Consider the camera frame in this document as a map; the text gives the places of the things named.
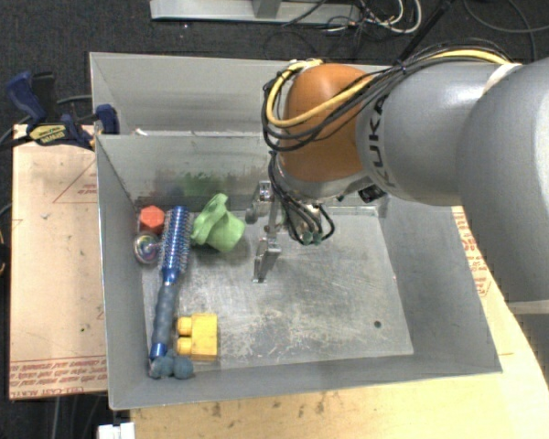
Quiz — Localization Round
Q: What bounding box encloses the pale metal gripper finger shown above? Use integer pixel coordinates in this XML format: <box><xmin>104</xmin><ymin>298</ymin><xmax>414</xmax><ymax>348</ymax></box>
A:
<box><xmin>253</xmin><ymin>238</ymin><xmax>283</xmax><ymax>285</ymax></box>
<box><xmin>245</xmin><ymin>180</ymin><xmax>275</xmax><ymax>225</ymax></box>

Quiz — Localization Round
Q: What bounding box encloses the green plastic cup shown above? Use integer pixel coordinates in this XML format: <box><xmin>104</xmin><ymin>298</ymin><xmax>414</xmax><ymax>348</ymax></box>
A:
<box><xmin>190</xmin><ymin>192</ymin><xmax>247</xmax><ymax>253</ymax></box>

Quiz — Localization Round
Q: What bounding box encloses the grey metal bin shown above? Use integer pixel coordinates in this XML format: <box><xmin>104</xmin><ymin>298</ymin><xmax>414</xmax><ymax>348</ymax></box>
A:
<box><xmin>89</xmin><ymin>51</ymin><xmax>503</xmax><ymax>412</ymax></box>

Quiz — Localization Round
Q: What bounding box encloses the blue hairbrush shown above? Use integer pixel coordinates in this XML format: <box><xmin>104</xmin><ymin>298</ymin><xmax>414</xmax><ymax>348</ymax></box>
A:
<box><xmin>148</xmin><ymin>205</ymin><xmax>196</xmax><ymax>361</ymax></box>

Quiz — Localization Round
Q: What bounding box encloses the yellow toy brick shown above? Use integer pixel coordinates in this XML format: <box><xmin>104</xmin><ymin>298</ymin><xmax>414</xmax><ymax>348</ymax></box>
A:
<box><xmin>175</xmin><ymin>313</ymin><xmax>220</xmax><ymax>362</ymax></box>

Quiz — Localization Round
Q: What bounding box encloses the red hexagonal block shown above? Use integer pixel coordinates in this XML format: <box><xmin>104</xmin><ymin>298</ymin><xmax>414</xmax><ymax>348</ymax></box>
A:
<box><xmin>138</xmin><ymin>205</ymin><xmax>167</xmax><ymax>237</ymax></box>

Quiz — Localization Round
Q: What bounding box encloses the blue-grey fuzzy toy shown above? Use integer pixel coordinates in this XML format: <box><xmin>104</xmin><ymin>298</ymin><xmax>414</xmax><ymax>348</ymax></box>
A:
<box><xmin>147</xmin><ymin>349</ymin><xmax>196</xmax><ymax>380</ymax></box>

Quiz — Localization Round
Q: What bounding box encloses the brown cardboard board red print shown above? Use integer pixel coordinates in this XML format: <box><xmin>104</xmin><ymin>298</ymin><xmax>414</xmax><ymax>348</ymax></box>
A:
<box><xmin>8</xmin><ymin>123</ymin><xmax>516</xmax><ymax>402</ymax></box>

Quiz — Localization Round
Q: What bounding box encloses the black cylinder on white bracket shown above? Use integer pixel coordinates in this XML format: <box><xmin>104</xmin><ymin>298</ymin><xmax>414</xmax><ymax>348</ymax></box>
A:
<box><xmin>339</xmin><ymin>178</ymin><xmax>388</xmax><ymax>205</ymax></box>

